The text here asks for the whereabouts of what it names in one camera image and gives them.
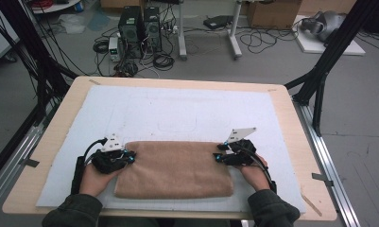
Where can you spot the white floor board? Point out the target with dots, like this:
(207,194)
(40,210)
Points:
(313,47)

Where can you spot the grey robot part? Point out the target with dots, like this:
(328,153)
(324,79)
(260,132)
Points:
(325,23)

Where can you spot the clear plastic sheet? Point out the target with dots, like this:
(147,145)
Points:
(71,24)

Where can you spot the white equipment case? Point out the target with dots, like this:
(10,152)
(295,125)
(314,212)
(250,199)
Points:
(1,41)

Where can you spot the person's left hand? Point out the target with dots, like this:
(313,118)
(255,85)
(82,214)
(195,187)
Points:
(95,183)

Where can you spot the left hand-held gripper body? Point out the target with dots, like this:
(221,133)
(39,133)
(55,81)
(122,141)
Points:
(108,160)

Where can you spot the slim black computer tower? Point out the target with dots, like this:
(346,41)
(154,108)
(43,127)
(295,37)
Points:
(152,30)

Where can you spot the aluminium rail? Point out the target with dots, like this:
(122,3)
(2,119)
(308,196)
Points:
(17,157)
(325,164)

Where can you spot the thin wooden strip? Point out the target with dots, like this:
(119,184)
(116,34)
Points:
(311,205)

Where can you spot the person's right hand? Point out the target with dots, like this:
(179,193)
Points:
(256,176)

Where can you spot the black metal frame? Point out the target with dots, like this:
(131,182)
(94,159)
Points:
(36,53)
(335,44)

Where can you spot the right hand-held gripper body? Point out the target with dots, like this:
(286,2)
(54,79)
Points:
(240,154)

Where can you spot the white desk frame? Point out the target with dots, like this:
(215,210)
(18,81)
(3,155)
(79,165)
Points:
(234,38)

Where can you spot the large black computer tower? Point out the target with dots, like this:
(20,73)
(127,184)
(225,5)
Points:
(129,31)

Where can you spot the cardboard box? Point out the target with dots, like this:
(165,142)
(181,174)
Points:
(272,14)

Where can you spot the round white table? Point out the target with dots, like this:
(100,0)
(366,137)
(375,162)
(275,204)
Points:
(56,7)

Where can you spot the grey tape strip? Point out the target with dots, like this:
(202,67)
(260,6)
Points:
(32,163)
(322,178)

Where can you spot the white grid mat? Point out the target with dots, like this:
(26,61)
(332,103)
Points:
(177,110)

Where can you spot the white power supply unit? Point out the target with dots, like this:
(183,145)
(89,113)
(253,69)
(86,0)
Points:
(114,48)

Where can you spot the flat black device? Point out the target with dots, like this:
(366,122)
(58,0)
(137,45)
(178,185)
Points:
(218,22)

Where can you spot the brown towel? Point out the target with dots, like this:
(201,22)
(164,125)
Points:
(174,170)

